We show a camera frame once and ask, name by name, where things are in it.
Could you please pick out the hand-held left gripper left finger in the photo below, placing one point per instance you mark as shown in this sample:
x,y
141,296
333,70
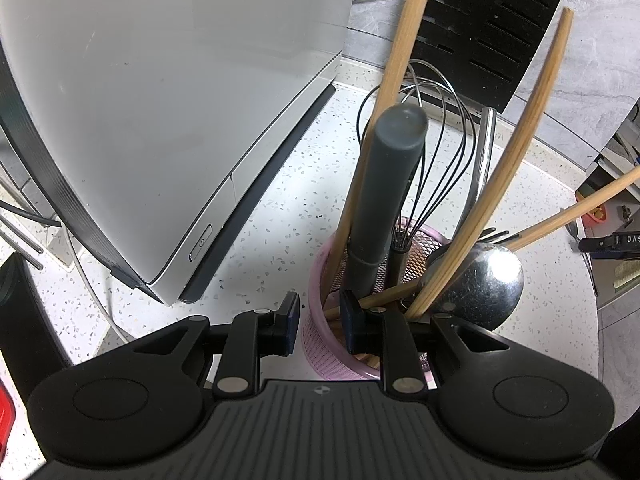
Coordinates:
x,y
290,320

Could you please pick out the wooden chopstick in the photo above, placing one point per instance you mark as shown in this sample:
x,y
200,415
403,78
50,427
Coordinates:
x,y
575,205
520,135
400,60

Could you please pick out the black slotted knife block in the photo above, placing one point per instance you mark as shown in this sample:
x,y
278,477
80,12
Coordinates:
x,y
490,25

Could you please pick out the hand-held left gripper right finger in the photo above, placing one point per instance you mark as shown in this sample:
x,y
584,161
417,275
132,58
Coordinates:
x,y
352,327

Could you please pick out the pink mesh utensil holder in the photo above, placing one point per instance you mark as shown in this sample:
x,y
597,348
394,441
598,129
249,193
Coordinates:
x,y
320,270

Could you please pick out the pink plastic bowl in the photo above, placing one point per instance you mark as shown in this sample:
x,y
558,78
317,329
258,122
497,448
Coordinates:
x,y
595,212

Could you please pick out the white black countertop appliance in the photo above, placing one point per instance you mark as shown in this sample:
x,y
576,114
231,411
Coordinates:
x,y
150,110

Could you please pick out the thin metal rod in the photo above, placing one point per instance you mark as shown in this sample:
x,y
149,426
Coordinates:
x,y
20,240
20,256

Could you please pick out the steel tongs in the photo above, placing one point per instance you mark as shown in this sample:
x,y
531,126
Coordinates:
x,y
485,150

